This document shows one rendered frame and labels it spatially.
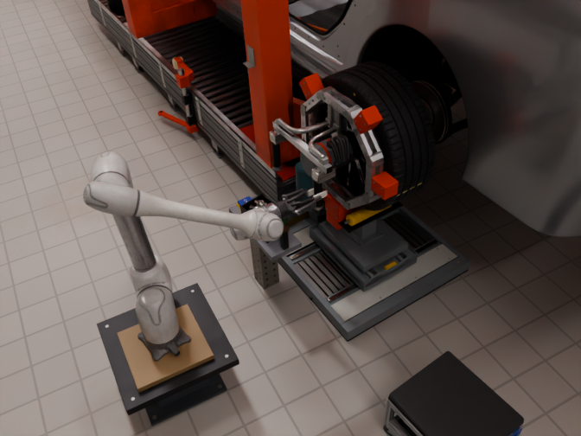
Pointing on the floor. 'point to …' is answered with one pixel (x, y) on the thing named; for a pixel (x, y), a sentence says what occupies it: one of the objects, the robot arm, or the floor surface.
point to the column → (264, 267)
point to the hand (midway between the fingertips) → (317, 193)
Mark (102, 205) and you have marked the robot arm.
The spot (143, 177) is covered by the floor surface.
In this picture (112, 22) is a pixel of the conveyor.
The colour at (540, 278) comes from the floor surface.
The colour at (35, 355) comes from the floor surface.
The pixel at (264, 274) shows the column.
